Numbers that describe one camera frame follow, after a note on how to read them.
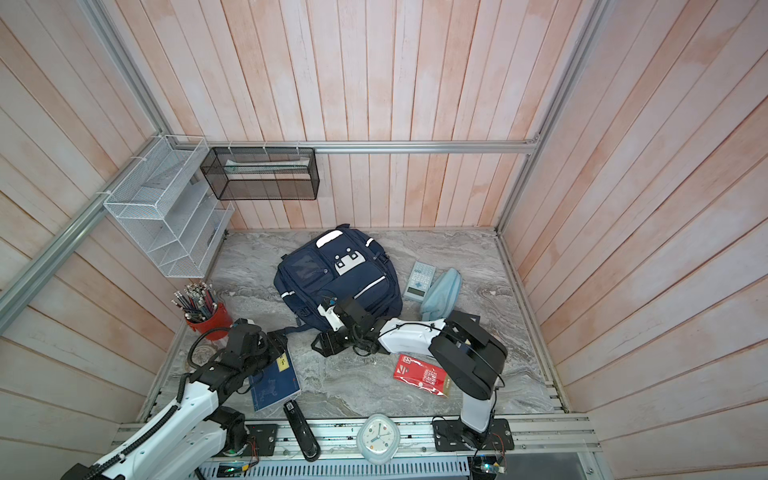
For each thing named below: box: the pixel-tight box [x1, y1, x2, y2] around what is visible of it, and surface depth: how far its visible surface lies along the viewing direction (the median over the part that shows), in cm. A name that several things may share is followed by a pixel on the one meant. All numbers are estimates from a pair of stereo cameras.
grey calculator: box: [403, 260, 437, 301], surface depth 106 cm
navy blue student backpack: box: [274, 224, 403, 331], surface depth 103 cm
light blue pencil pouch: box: [420, 267, 463, 322], surface depth 97 cm
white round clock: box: [356, 413, 401, 465], surface depth 73 cm
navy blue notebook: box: [248, 349, 301, 412], surface depth 83 cm
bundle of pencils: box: [171, 281, 218, 321], surface depth 83 cm
